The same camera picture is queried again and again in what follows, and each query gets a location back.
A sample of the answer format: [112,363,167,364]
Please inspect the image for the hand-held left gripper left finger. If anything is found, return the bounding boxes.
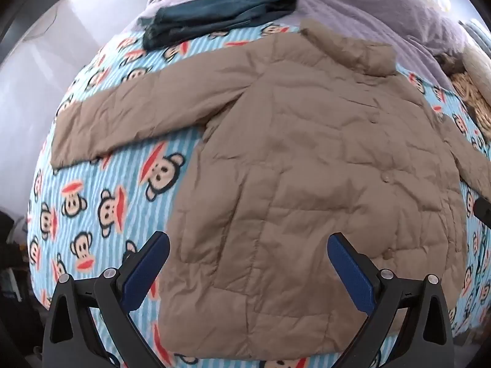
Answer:
[41,232,171,368]

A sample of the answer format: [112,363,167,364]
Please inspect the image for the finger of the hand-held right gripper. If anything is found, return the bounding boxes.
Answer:
[473,198,491,220]

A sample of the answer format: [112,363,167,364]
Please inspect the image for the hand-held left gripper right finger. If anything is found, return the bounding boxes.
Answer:
[326,232,455,368]

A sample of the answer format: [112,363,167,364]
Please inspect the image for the tan puffer jacket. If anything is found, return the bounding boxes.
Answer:
[51,18,491,361]

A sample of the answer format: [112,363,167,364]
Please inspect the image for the monkey print striped blanket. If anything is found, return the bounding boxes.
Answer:
[27,19,491,368]

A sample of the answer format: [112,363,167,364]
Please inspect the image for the beige knitted cloth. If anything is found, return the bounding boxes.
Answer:
[448,72,491,140]

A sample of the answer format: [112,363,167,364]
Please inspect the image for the cream plush cushion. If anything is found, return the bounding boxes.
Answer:
[461,41,491,98]

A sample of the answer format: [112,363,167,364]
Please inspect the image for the dark brown plush piece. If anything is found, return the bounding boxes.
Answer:
[434,53,466,74]

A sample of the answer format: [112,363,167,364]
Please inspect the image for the grey ribbed pillow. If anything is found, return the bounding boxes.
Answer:
[460,18,491,47]

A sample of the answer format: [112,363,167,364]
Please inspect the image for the purple fleece blanket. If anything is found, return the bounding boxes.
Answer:
[136,0,484,96]

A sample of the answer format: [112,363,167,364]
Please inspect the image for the dark teal folded jeans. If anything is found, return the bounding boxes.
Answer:
[142,0,299,50]

